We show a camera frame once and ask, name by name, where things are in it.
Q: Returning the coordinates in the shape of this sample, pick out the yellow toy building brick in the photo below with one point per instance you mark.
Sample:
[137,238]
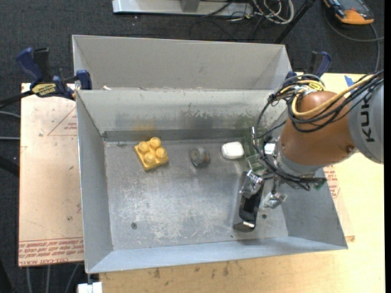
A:
[151,154]

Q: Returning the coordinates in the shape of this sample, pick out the grey round metal object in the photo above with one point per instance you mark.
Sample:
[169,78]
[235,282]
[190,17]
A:
[198,157]

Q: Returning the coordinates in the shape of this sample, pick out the black cylinder on white bracket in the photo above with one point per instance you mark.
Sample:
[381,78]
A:
[269,148]

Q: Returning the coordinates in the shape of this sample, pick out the grey metal bin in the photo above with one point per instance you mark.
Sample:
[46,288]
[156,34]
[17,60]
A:
[183,200]

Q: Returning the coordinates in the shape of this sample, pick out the white rounded case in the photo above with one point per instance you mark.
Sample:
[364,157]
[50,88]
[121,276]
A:
[232,150]

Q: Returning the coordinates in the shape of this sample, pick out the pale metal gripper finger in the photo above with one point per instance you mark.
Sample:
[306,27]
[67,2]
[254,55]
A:
[251,183]
[275,199]

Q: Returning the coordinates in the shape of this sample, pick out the brown cardboard board, red print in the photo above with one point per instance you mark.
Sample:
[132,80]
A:
[49,169]

